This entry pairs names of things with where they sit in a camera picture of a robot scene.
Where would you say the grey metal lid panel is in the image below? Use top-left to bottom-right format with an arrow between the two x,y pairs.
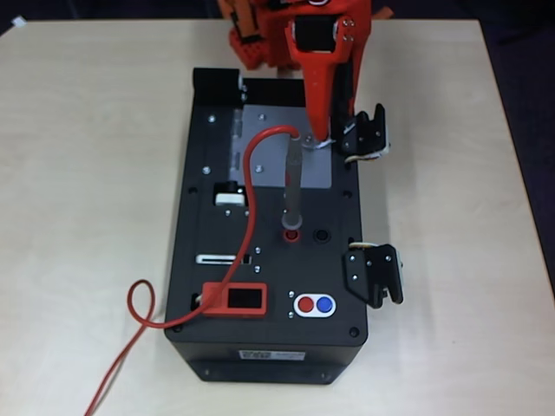
233,103 -> 334,190

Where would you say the white oval button panel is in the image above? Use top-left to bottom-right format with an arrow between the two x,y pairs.
293,293 -> 337,318

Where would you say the white slot slider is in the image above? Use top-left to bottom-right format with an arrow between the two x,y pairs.
194,253 -> 252,266

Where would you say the red display module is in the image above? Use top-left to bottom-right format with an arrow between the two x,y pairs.
202,281 -> 269,319

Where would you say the white label sticker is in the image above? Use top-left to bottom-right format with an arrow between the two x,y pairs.
238,349 -> 307,361

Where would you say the black task box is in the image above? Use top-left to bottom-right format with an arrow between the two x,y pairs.
163,67 -> 369,385

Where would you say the black cable bracket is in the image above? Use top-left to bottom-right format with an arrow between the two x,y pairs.
339,102 -> 394,165
343,243 -> 405,310

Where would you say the red probe cable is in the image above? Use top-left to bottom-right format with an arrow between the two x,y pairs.
84,124 -> 301,416

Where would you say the white angle knob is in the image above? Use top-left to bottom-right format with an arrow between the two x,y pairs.
214,181 -> 246,207

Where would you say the grey test probe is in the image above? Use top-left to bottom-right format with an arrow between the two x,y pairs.
281,133 -> 304,231

